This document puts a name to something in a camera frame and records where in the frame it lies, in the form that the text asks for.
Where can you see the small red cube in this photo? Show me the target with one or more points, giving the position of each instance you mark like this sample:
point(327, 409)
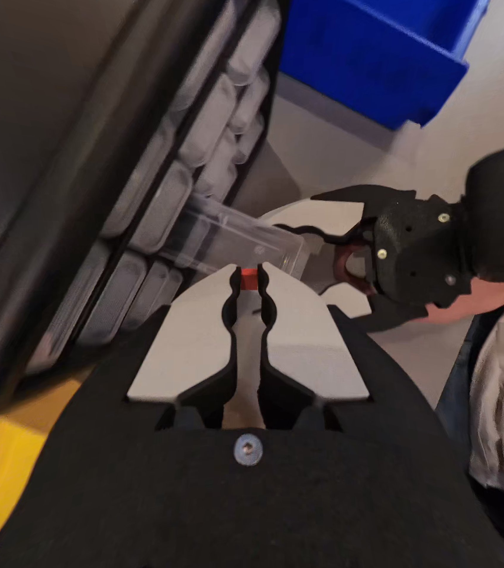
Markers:
point(249, 279)

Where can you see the clear plastic drawer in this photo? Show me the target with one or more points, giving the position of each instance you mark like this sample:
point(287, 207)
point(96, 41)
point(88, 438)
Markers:
point(234, 242)

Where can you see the person's dark trousers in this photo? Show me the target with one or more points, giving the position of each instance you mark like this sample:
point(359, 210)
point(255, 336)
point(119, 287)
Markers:
point(456, 377)

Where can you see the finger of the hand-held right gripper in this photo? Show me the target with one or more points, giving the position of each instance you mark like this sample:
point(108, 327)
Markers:
point(323, 215)
point(349, 301)

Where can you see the blue plastic bin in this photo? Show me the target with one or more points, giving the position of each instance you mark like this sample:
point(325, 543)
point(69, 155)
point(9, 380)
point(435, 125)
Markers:
point(367, 53)

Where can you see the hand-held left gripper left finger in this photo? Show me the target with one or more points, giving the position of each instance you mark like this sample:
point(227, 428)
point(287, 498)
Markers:
point(185, 346)

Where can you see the array of clear drawers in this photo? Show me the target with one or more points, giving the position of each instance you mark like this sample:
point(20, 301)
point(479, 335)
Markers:
point(216, 120)

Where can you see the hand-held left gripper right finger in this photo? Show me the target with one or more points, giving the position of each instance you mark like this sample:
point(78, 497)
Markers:
point(318, 350)

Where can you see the person's right hand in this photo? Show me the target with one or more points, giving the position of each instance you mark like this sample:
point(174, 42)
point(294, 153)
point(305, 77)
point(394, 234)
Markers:
point(491, 299)

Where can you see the black drawer cabinet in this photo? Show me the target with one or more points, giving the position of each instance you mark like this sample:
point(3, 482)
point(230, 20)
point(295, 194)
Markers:
point(79, 155)

